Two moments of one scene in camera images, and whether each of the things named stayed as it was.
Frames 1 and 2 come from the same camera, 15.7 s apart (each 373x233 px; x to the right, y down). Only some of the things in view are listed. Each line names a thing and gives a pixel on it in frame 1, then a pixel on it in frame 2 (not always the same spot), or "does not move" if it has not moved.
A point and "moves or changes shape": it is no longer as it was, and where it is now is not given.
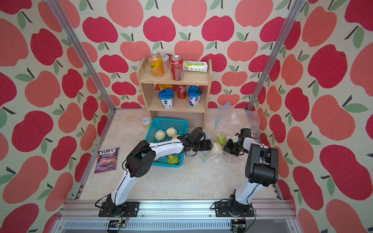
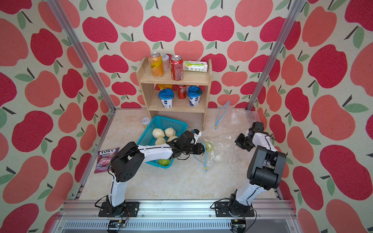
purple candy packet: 106,160 does not move
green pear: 173,159 moves or changes shape
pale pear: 171,131 does not move
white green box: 194,66 does not move
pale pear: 160,135 moves or changes shape
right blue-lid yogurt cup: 194,93 does not move
